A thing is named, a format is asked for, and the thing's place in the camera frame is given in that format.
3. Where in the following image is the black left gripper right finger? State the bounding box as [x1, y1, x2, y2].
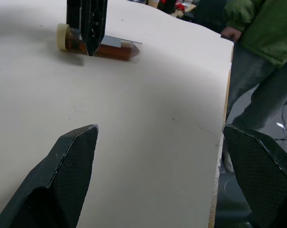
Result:
[222, 123, 287, 228]

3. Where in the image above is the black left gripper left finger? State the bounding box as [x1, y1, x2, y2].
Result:
[0, 123, 99, 228]

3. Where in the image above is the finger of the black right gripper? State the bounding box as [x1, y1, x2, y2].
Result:
[67, 0, 82, 34]
[80, 0, 109, 57]

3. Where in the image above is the red test tube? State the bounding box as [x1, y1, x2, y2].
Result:
[56, 23, 144, 63]

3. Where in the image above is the person's bare hand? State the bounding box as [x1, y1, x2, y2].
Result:
[220, 25, 242, 44]

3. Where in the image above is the cluttered background table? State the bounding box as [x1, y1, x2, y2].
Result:
[145, 0, 198, 19]

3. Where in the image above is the person in green jacket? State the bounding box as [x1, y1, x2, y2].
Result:
[223, 0, 287, 133]

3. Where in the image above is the black floor cable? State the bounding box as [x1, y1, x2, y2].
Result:
[275, 102, 287, 142]

